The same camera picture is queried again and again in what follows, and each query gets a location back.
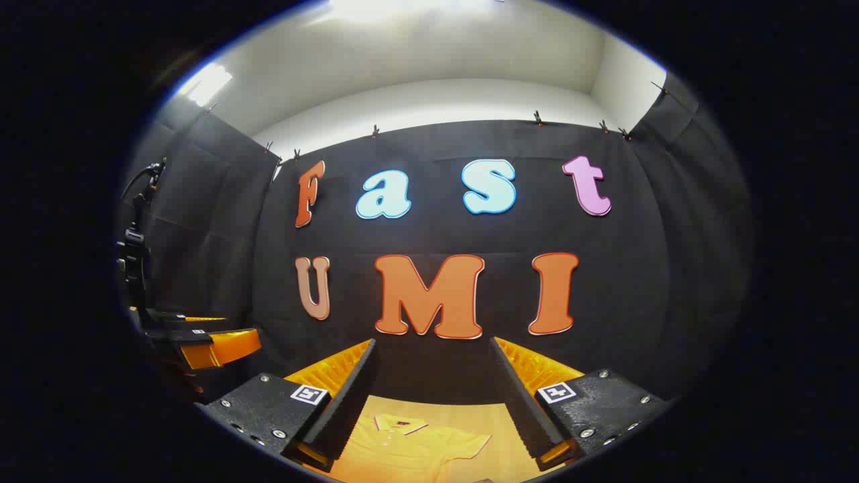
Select row of black cloth clips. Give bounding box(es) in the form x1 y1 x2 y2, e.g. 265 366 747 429
208 79 672 163

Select orange collared T-shirt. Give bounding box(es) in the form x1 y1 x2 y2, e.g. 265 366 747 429
322 412 495 483

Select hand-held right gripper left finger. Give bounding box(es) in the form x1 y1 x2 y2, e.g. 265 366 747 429
197 338 378 472

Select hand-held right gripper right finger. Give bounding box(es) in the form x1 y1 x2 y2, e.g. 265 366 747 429
488 335 675 472

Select ceiling light panel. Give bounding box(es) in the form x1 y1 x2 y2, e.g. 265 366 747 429
177 63 234 107

